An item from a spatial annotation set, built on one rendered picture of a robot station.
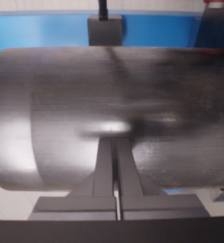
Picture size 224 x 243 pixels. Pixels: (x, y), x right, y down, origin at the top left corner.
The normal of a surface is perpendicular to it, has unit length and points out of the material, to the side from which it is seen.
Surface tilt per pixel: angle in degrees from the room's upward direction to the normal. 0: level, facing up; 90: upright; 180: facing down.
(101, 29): 90
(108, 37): 90
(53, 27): 90
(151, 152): 90
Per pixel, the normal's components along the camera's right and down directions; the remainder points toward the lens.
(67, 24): 0.02, 0.62
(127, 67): 0.02, -0.51
